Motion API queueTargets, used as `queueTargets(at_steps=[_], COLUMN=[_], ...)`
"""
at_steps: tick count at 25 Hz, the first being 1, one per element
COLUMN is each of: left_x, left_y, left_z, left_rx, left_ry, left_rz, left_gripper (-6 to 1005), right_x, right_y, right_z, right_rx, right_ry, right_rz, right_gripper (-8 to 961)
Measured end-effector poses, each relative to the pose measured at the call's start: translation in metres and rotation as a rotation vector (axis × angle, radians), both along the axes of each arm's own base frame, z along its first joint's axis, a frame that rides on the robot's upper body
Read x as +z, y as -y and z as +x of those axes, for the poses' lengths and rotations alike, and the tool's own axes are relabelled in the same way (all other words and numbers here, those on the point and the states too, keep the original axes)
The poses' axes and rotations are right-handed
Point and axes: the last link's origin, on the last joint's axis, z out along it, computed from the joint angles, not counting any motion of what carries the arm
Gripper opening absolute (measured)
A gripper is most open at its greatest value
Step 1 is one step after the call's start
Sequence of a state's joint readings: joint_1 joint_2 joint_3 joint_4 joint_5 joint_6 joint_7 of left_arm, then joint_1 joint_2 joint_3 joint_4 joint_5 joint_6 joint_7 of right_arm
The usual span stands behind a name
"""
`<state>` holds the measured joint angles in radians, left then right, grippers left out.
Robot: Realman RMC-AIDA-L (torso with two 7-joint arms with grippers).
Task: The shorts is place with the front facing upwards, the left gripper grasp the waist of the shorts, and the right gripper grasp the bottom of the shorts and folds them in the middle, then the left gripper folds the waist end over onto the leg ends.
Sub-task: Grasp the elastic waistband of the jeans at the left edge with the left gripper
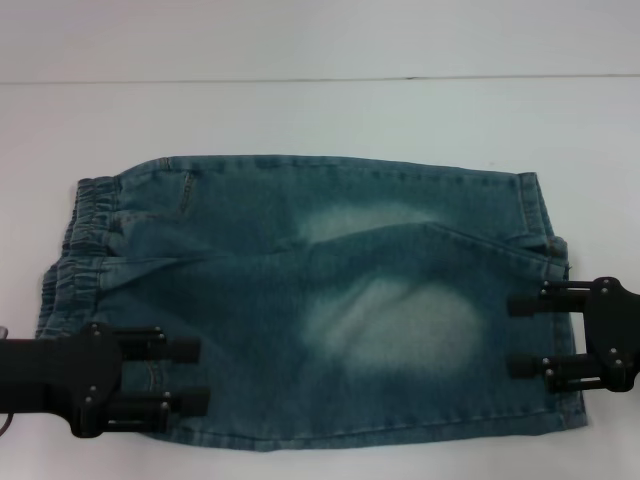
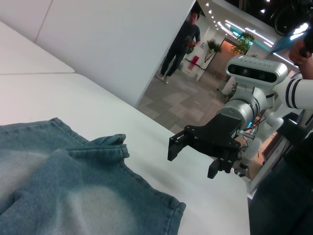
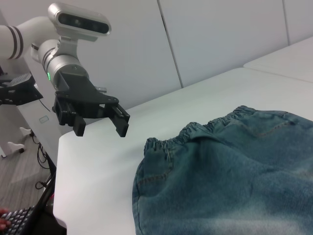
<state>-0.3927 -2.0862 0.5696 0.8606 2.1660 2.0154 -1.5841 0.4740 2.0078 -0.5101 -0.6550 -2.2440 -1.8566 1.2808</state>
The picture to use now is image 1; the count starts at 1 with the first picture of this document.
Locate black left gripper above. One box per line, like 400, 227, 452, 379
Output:
0, 322, 211, 439

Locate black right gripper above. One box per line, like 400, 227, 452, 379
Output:
508, 276, 640, 394

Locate blue denim shorts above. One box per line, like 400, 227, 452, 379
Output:
33, 154, 590, 452

